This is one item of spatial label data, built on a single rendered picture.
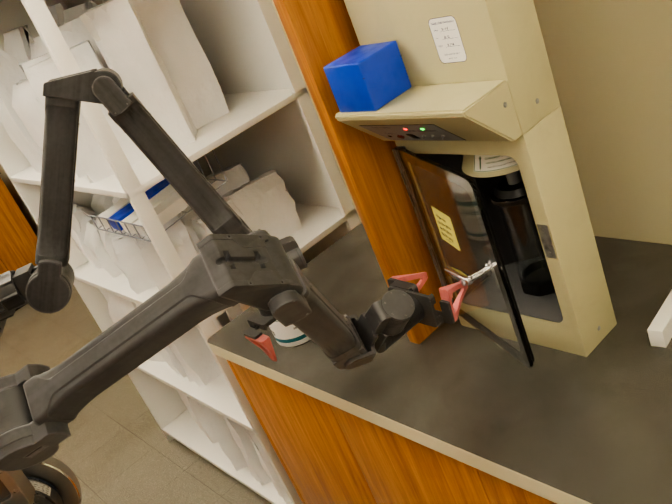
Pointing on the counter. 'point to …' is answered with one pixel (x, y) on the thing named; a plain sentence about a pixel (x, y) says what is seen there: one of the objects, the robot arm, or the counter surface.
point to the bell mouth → (488, 165)
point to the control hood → (448, 111)
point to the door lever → (467, 274)
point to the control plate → (412, 131)
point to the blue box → (368, 77)
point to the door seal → (503, 266)
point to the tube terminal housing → (575, 243)
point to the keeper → (546, 241)
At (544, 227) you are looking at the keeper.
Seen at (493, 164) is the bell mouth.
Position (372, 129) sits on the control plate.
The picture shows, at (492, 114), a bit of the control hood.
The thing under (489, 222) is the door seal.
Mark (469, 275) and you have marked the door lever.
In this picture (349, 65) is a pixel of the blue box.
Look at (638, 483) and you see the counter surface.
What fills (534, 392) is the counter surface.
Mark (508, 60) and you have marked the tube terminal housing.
